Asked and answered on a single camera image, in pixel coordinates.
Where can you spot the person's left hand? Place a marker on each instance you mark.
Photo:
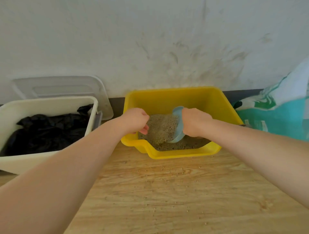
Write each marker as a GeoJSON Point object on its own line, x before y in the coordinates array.
{"type": "Point", "coordinates": [134, 120]}

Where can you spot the person's right hand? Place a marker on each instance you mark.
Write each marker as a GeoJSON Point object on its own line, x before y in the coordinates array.
{"type": "Point", "coordinates": [195, 121]}

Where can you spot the light blue litter scoop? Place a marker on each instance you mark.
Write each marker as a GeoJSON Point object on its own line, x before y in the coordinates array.
{"type": "Point", "coordinates": [179, 127]}

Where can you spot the beige cat litter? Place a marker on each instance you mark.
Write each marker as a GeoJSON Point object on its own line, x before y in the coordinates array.
{"type": "Point", "coordinates": [193, 144]}

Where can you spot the yellow litter box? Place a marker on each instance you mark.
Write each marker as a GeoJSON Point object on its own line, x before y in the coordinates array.
{"type": "Point", "coordinates": [169, 98]}

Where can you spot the translucent white bin lid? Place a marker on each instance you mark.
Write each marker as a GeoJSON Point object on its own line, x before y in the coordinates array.
{"type": "Point", "coordinates": [67, 86]}

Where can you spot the teal white litter bag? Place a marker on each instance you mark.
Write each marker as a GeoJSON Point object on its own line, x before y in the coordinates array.
{"type": "Point", "coordinates": [284, 115]}

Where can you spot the person's right forearm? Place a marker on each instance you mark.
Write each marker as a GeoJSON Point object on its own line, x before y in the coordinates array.
{"type": "Point", "coordinates": [265, 156]}

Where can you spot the person's left forearm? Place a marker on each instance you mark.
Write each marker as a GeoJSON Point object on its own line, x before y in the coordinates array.
{"type": "Point", "coordinates": [55, 183]}

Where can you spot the cream plastic storage bin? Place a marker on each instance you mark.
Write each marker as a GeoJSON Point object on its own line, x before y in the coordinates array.
{"type": "Point", "coordinates": [36, 104]}

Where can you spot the dark grey skirting board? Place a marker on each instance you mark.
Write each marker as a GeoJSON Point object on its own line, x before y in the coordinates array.
{"type": "Point", "coordinates": [117, 106]}

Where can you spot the pile of black plastic bags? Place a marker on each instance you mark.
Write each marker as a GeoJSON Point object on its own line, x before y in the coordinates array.
{"type": "Point", "coordinates": [48, 132]}

